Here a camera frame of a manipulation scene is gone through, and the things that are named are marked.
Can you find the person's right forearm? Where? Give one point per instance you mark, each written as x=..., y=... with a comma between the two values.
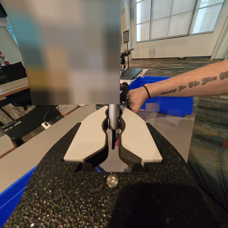
x=187, y=83

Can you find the person's jeans leg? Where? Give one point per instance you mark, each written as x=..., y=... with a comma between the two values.
x=210, y=169

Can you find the black sign stand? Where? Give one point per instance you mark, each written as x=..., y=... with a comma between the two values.
x=126, y=36

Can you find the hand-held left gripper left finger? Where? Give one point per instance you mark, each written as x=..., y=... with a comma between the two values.
x=89, y=139

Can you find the dark laptop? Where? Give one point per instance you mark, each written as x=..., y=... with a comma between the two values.
x=131, y=73

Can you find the white power adapter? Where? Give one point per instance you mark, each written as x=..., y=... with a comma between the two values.
x=44, y=126

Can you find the wooden top desk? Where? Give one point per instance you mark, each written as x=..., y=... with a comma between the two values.
x=12, y=87
x=127, y=50

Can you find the blue plastic bin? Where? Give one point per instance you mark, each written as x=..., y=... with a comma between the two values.
x=169, y=105
x=10, y=196

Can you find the grey usb hub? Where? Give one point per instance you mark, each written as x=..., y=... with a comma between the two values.
x=113, y=117

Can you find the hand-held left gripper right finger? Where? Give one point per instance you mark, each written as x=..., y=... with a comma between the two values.
x=139, y=140

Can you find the floor power strip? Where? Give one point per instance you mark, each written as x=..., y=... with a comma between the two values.
x=181, y=58

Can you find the black office chair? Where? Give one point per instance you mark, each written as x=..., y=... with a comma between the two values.
x=10, y=73

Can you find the person's right hand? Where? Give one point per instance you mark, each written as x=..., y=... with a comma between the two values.
x=138, y=98

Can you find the black box on table edge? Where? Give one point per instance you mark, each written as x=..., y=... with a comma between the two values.
x=26, y=124

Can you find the black wrist band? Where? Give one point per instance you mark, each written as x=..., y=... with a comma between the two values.
x=148, y=92

